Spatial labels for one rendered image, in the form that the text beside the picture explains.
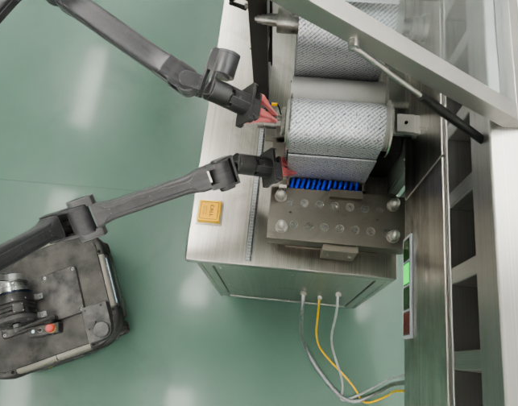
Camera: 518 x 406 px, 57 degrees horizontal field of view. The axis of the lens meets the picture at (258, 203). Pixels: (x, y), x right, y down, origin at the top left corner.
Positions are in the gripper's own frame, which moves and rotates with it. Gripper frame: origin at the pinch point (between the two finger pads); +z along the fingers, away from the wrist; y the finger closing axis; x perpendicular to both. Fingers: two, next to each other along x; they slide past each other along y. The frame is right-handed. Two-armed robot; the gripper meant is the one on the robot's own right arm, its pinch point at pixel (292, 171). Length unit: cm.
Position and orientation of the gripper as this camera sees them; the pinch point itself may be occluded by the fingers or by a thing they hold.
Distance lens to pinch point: 140.8
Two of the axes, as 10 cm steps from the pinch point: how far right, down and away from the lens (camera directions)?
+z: 8.3, 0.8, 5.5
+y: 0.8, 9.6, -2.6
